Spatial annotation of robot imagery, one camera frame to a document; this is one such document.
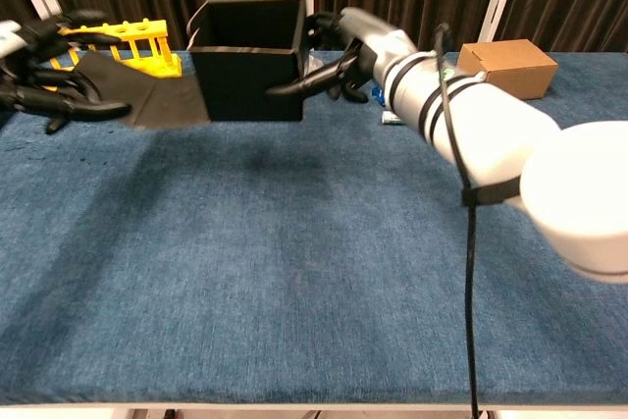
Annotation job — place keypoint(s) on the brown cardboard box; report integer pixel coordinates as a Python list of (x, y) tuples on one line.
[(510, 66)]

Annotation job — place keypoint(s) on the yellow test tube rack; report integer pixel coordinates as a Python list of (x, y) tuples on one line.
[(142, 29)]

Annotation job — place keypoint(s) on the blue snack packet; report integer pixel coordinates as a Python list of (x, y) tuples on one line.
[(378, 94)]

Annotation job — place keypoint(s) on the black folding cardboard box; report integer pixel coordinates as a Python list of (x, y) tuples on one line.
[(245, 85)]

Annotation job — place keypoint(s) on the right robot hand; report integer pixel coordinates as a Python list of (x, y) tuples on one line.
[(378, 41)]

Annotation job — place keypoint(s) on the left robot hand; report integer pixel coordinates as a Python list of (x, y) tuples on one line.
[(29, 90)]

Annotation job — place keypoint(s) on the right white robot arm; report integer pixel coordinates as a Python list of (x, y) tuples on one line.
[(490, 129)]

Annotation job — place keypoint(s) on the blue table cloth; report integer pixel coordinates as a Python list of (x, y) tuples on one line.
[(245, 267)]

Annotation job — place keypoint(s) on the white marker with red cap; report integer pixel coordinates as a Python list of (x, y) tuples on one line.
[(390, 119)]

